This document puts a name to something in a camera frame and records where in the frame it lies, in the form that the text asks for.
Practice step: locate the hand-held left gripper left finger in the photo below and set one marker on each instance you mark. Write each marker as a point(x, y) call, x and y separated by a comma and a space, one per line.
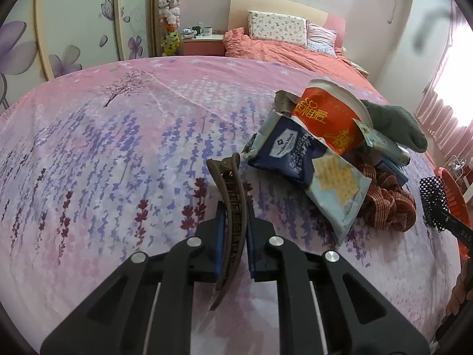
point(220, 238)

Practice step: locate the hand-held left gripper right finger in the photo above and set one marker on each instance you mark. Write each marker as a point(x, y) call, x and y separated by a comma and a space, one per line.
point(253, 246)

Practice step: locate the brown hair clip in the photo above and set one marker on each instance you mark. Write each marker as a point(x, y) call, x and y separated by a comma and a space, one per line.
point(229, 192)

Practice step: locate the orange plastic basket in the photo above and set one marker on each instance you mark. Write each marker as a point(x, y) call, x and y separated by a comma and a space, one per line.
point(452, 188)

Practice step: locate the dark blue cracker packet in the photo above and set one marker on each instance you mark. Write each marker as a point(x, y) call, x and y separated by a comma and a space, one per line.
point(295, 155)

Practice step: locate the pale teal packet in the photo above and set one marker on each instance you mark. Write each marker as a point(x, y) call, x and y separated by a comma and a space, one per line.
point(264, 129)

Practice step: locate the red plaid scrunchie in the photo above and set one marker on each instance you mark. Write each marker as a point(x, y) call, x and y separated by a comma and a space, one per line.
point(388, 199)

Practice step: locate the brown snack wrapper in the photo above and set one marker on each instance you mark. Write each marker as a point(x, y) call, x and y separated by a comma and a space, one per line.
point(284, 101)

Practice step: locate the red instant noodle cup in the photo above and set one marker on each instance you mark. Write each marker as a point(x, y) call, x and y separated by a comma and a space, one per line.
point(325, 114)

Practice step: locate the teal patterned packet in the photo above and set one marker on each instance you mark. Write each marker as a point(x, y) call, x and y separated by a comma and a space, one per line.
point(384, 144)

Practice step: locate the grey-green sock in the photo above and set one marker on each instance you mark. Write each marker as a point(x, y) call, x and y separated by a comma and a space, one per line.
point(395, 124)

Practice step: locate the black hairbrush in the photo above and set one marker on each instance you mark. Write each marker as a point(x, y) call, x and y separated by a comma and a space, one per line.
point(434, 196)

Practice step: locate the orange duvet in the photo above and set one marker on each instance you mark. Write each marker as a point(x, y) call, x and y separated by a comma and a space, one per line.
point(281, 57)

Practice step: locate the pink nightstand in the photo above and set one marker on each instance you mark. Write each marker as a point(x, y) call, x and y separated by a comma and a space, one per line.
point(201, 46)

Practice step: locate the open book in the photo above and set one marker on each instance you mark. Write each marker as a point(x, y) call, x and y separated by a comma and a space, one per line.
point(357, 67)

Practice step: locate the white mug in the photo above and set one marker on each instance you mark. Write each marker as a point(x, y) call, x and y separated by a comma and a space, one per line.
point(207, 31)

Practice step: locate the dark green mug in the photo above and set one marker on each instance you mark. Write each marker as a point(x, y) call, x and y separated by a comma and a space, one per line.
point(196, 30)

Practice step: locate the striped pink pillow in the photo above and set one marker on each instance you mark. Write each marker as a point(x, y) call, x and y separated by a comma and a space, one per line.
point(321, 39)

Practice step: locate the floral pillow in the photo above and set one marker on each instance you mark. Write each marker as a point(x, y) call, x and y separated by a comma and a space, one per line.
point(277, 27)

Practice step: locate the column of plush toys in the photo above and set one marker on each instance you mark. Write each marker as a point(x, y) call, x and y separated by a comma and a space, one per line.
point(169, 11)

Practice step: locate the beige headboard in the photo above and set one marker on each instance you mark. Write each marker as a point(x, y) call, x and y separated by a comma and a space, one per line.
point(273, 3)

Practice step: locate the pink curtain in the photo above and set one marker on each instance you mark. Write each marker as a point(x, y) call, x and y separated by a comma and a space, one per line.
point(447, 92)

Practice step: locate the floral wardrobe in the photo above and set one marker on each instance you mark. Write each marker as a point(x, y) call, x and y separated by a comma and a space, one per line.
point(74, 18)

